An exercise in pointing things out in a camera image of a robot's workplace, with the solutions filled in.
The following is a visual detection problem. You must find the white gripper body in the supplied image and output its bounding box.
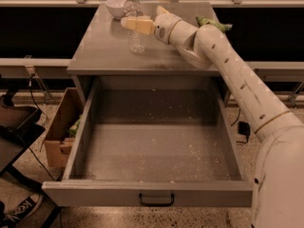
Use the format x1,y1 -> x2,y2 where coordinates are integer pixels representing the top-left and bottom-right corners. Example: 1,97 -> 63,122
154,13 -> 181,45

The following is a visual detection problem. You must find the clear plastic water bottle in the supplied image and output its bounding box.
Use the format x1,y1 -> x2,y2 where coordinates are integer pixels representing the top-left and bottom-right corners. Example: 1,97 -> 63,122
123,0 -> 144,54

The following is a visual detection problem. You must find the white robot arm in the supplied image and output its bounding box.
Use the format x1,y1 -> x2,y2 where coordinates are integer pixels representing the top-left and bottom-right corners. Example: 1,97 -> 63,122
121,6 -> 304,228

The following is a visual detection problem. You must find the grey cabinet with counter top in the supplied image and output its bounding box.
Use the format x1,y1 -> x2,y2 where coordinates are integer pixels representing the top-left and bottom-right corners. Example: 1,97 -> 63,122
66,1 -> 244,106

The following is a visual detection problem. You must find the open grey top drawer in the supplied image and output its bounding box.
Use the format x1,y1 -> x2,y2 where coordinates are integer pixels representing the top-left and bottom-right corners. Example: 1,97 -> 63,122
43,77 -> 252,207

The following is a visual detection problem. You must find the white ceramic bowl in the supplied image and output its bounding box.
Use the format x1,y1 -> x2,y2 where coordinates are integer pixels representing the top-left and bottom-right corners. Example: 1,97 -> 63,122
105,0 -> 126,19

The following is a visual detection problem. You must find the green chip bag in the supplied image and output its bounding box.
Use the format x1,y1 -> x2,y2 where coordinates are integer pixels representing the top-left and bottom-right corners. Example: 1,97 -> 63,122
196,16 -> 233,33

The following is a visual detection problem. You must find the black power adapter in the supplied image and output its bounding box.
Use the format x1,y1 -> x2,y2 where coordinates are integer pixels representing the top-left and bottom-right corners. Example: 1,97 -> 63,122
237,122 -> 251,136

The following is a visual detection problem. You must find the brown cardboard box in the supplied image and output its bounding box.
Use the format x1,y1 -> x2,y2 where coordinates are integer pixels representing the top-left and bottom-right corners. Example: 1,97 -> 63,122
44,87 -> 84,167

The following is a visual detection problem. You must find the black and white sneaker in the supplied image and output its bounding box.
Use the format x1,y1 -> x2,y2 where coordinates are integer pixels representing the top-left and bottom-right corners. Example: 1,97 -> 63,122
0,193 -> 43,228

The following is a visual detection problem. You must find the black cable at left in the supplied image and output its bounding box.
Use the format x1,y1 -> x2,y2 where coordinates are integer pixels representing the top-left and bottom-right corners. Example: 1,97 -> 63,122
28,72 -> 56,181

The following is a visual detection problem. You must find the black drawer handle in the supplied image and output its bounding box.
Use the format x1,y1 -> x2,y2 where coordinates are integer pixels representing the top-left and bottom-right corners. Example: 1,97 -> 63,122
138,193 -> 175,207

